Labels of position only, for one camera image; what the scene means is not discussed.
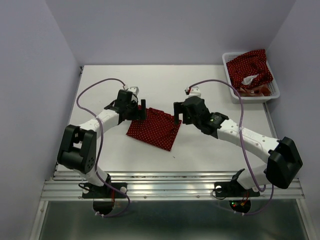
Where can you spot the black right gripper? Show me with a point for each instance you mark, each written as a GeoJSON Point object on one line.
{"type": "Point", "coordinates": [179, 107]}

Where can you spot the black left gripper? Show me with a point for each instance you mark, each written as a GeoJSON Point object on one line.
{"type": "Point", "coordinates": [139, 114]}

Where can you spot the red polka dot skirt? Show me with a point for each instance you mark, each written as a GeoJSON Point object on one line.
{"type": "Point", "coordinates": [249, 70]}
{"type": "Point", "coordinates": [158, 129]}

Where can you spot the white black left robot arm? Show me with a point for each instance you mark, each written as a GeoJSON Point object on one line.
{"type": "Point", "coordinates": [78, 148]}

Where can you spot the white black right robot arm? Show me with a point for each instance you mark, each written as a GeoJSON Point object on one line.
{"type": "Point", "coordinates": [281, 158]}

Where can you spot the red plaid skirt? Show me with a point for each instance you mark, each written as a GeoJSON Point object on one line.
{"type": "Point", "coordinates": [259, 91]}

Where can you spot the red polka dot skirt in basket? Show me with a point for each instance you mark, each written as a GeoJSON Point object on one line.
{"type": "Point", "coordinates": [249, 70]}

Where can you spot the white plastic basket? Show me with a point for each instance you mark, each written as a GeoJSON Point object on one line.
{"type": "Point", "coordinates": [226, 57]}

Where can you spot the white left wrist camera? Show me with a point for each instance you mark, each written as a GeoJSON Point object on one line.
{"type": "Point", "coordinates": [134, 90]}

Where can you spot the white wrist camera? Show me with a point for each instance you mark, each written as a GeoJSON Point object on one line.
{"type": "Point", "coordinates": [134, 90]}
{"type": "Point", "coordinates": [193, 91]}

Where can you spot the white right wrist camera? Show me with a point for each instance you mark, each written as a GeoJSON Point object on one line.
{"type": "Point", "coordinates": [193, 91]}

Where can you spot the aluminium mounting rail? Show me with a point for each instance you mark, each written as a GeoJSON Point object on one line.
{"type": "Point", "coordinates": [142, 186]}

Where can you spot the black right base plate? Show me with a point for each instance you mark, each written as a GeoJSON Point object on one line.
{"type": "Point", "coordinates": [237, 191]}

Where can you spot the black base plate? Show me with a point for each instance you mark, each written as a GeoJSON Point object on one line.
{"type": "Point", "coordinates": [237, 191]}
{"type": "Point", "coordinates": [90, 191]}

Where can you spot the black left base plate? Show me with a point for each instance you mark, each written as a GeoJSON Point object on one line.
{"type": "Point", "coordinates": [90, 191]}

